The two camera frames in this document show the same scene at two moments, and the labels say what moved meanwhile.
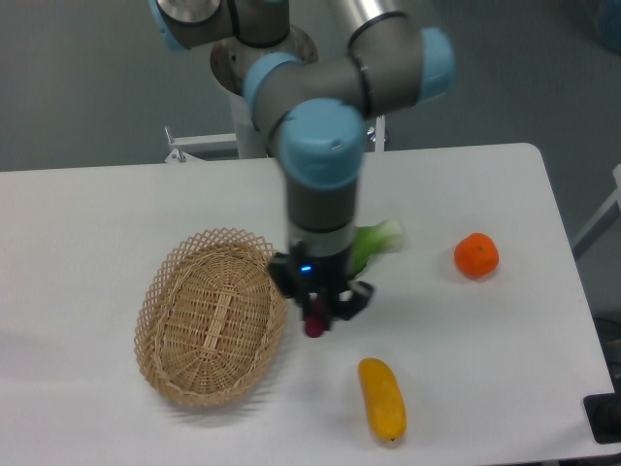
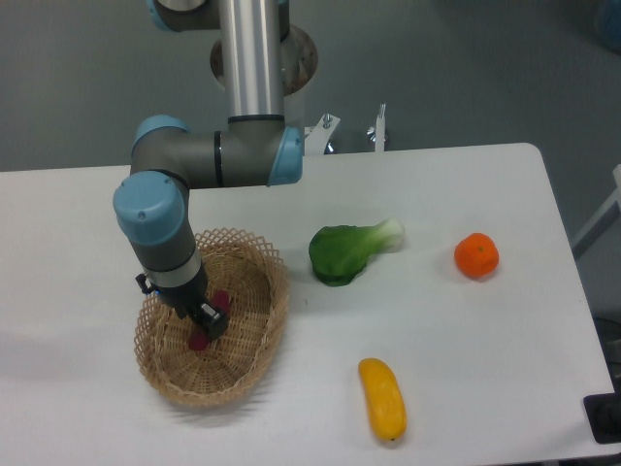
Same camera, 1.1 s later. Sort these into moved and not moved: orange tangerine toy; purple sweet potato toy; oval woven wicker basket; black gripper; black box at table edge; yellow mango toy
Moved: black gripper; purple sweet potato toy
Not moved: yellow mango toy; oval woven wicker basket; black box at table edge; orange tangerine toy
